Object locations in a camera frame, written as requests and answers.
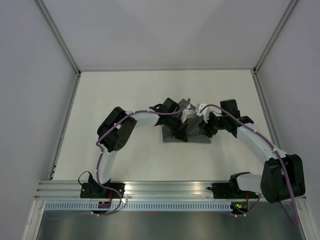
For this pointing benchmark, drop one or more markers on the white slotted cable duct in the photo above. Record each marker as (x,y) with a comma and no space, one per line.
(215,206)

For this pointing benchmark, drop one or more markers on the aluminium frame post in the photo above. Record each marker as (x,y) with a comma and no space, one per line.
(55,31)
(275,34)

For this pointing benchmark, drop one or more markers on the left aluminium frame post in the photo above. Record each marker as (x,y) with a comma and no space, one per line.
(55,31)

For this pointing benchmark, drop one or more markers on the black mounting plate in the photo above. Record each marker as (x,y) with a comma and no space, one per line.
(110,190)
(222,190)

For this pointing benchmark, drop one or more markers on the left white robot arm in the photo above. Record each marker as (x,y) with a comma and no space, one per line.
(116,129)

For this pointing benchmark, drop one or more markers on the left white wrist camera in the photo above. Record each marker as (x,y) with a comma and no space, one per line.
(187,113)

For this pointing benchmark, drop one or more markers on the right aluminium frame post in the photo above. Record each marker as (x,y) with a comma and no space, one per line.
(275,34)

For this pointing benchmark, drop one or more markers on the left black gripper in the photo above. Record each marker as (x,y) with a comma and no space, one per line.
(180,131)

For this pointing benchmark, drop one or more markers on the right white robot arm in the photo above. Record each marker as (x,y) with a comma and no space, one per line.
(282,175)

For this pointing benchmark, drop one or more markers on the grey cloth napkin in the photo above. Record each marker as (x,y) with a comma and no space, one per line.
(192,129)

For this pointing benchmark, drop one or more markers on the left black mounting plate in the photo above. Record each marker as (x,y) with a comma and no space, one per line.
(110,190)

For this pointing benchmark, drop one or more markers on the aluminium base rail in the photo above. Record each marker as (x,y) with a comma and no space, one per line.
(134,190)

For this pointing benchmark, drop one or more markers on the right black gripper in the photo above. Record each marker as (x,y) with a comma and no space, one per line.
(206,125)

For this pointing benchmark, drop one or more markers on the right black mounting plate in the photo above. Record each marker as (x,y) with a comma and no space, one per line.
(222,190)

